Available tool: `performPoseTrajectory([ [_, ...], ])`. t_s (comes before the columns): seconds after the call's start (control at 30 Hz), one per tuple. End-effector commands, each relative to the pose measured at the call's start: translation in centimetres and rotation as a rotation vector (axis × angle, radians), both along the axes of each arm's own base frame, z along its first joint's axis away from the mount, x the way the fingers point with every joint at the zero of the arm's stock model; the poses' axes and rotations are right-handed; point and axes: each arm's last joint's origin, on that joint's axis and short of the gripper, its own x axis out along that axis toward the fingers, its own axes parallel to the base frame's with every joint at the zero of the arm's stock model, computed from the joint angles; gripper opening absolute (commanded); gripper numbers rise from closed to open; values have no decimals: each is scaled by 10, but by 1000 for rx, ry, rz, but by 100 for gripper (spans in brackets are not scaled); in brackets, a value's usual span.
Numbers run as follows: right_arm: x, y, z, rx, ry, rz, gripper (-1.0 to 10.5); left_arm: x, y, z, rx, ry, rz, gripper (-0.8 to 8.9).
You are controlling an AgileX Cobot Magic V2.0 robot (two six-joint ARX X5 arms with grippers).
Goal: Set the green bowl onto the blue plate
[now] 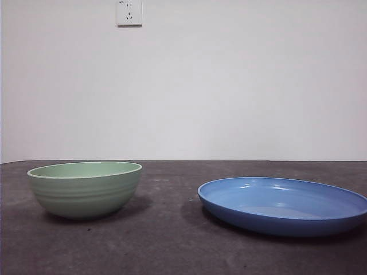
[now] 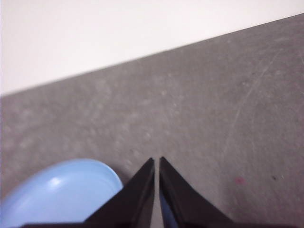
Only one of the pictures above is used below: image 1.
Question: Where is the green ribbed bowl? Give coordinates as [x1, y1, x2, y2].
[27, 161, 143, 221]

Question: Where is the blue round plate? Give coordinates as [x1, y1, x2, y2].
[197, 176, 367, 238]

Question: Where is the white wall socket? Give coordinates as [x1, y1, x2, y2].
[116, 0, 143, 29]

